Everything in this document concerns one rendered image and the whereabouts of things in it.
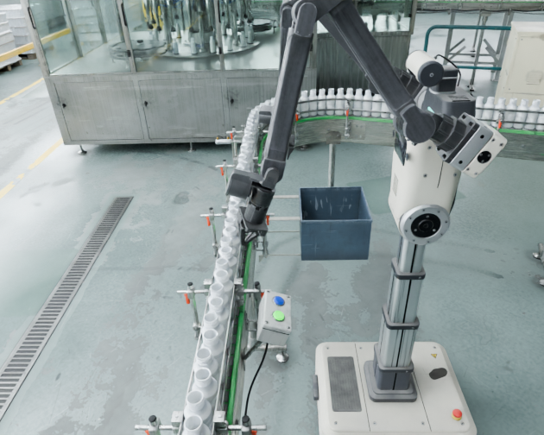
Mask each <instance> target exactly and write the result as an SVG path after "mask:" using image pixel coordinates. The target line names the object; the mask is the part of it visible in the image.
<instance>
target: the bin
mask: <svg viewBox="0 0 544 435"><path fill-rule="evenodd" d="M273 199H299V203H300V216H299V217H270V218H269V221H288V220H300V230H288V231H268V232H300V252H301V254H294V255H301V260H302V261H331V260H368V257H369V248H370V233H371V224H372V222H373V219H372V216H371V214H370V208H369V206H368V203H367V200H366V197H365V195H364V189H363V187H362V186H329V187H299V195H277V196H274V197H273ZM268 256H278V255H268Z"/></svg>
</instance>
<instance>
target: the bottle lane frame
mask: <svg viewBox="0 0 544 435"><path fill-rule="evenodd" d="M262 157H263V145H260V149H259V155H258V163H259V165H261V162H262ZM246 246H247V251H246V252H247V253H246V257H245V258H246V260H245V263H243V264H245V267H244V270H243V271H244V277H242V278H244V281H243V284H244V286H243V287H244V289H253V281H254V272H255V263H256V250H254V240H252V241H251V242H250V243H248V245H246ZM244 300H245V303H244V305H243V306H240V307H238V308H239V316H236V317H238V323H237V325H235V326H237V334H236V335H233V336H236V343H235V344H232V345H234V346H235V350H234V355H231V356H233V364H232V366H229V367H232V371H231V377H227V378H228V379H231V385H230V389H226V390H225V391H229V400H228V402H224V404H227V406H228V407H227V414H226V420H227V421H228V424H229V425H240V419H241V411H242V401H243V391H244V374H245V371H244V361H243V357H244V348H245V349H246V353H247V346H248V336H249V331H248V330H246V326H245V322H246V321H245V316H244V312H245V311H246V313H247V318H248V319H250V309H251V300H252V293H245V294H244ZM228 433H229V435H239V431H228Z"/></svg>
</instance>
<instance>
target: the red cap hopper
mask: <svg viewBox="0 0 544 435"><path fill-rule="evenodd" d="M514 14H515V13H512V12H511V13H510V15H509V16H507V12H505V13H504V16H503V23H502V26H506V25H507V26H511V22H512V21H513V17H514ZM455 16H456V12H452V13H451V18H450V23H449V25H454V22H455ZM452 32H453V29H448V34H447V39H446V49H445V54H444V56H445V57H446V58H448V56H449V55H451V57H450V58H448V59H449V60H451V59H453V58H454V57H455V56H456V55H465V56H476V53H461V52H462V51H463V50H464V49H465V48H466V46H463V47H462V48H460V49H459V51H457V52H456V53H451V51H452V50H453V49H454V48H456V47H457V46H458V45H460V44H461V43H462V42H463V41H465V38H463V39H462V40H461V41H459V42H458V43H457V44H456V45H455V46H453V47H452V48H451V49H450V46H451V41H452ZM504 32H505V33H504ZM509 32H510V30H501V31H500V35H499V39H498V43H497V50H496V51H495V50H494V48H493V47H492V46H491V45H490V43H489V42H488V41H487V40H486V39H485V38H484V39H483V41H484V43H485V44H486V45H487V47H485V49H486V51H487V52H488V54H479V56H490V57H492V58H493V60H494V62H492V61H479V62H478V65H493V66H495V67H502V64H503V58H504V54H505V50H506V47H507V41H508V39H509ZM500 51H501V52H500ZM499 54H500V55H499ZM451 62H452V63H456V64H474V61H469V60H451ZM490 72H494V73H496V74H495V78H493V79H492V81H499V76H500V72H501V71H498V70H490Z"/></svg>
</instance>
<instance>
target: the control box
mask: <svg viewBox="0 0 544 435"><path fill-rule="evenodd" d="M276 296H280V297H282V298H283V299H284V303H283V304H282V305H278V304H276V303H275V302H274V298H275V297H276ZM276 311H280V312H282V313H283V315H284V318H283V320H278V319H276V318H275V317H274V315H273V314H274V312H276ZM290 332H291V296H288V295H285V294H282V293H276V292H272V291H269V290H266V291H265V293H264V295H263V298H262V300H261V303H260V305H259V313H258V326H257V338H256V340H257V342H256V344H255V345H254V346H253V347H252V348H251V349H250V350H249V351H248V352H247V353H246V349H245V348H244V357H243V361H244V371H245V369H246V360H247V359H248V358H249V357H250V356H251V355H252V354H253V353H254V351H255V350H256V349H257V348H258V347H259V346H260V345H261V344H262V343H263V342H264V343H266V348H265V351H264V354H263V359H262V360H261V363H260V365H259V367H258V369H257V371H256V374H255V376H254V378H253V380H252V383H251V384H250V389H249V392H248V395H247V400H246V405H245V411H244V415H247V409H248V403H249V397H250V392H251V389H252V387H253V384H254V382H255V379H256V377H257V375H258V373H259V371H260V368H261V367H262V365H263V361H264V359H265V356H266V354H267V350H268V347H269V344H274V345H279V346H282V347H283V346H284V344H285V343H286V341H287V339H288V336H289V334H290Z"/></svg>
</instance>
